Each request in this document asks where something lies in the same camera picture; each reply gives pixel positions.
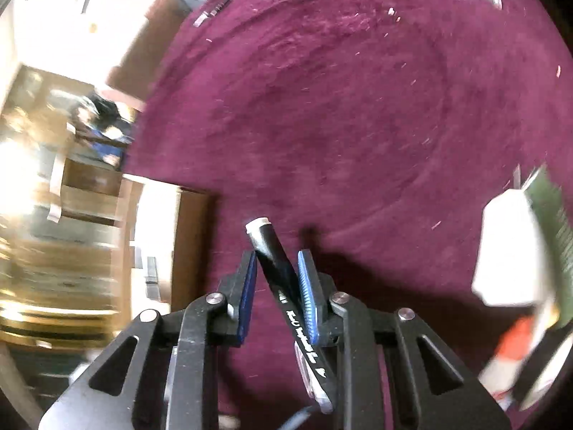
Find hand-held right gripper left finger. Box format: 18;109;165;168
38;250;258;430

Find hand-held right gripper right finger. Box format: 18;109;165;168
297;248;513;430

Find black marker white end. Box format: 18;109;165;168
245;217;336;415

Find cardboard box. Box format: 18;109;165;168
119;177;213;319

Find wooden cabinet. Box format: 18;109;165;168
0;65;135;350

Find white cube USB charger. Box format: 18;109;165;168
472;188;560;307

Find white bottle orange cap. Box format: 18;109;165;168
479;316;538;395

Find green lighter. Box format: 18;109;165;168
524;163;573;287

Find brown chair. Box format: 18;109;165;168
105;0;191;113

